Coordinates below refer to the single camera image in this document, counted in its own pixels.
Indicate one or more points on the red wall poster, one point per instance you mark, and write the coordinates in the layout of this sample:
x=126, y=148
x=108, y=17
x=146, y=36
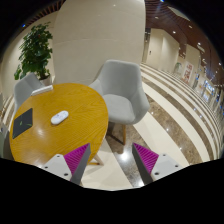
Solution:
x=187, y=72

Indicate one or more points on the black mouse pad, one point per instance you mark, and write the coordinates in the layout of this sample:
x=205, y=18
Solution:
x=22, y=123

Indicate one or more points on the grey armchair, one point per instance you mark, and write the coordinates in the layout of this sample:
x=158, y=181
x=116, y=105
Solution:
x=120, y=85
x=24, y=88

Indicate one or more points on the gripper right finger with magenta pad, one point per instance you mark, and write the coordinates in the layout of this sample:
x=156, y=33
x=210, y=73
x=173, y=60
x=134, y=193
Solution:
x=153, y=166

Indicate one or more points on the grey armchair on left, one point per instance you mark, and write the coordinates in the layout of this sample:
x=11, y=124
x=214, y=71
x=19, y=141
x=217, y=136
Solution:
x=24, y=88

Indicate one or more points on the round wooden table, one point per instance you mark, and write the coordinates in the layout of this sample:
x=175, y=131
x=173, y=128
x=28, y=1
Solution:
x=86, y=123

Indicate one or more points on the green potted plant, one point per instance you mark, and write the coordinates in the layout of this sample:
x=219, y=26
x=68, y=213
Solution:
x=35, y=53

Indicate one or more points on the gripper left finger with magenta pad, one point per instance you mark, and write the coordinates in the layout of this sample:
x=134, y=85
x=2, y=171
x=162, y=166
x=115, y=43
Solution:
x=70, y=166

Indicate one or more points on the white computer mouse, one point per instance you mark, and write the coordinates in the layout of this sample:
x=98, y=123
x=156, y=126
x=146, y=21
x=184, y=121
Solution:
x=59, y=117

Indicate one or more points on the grey armchair on right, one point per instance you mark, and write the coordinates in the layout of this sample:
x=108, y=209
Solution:
x=120, y=85

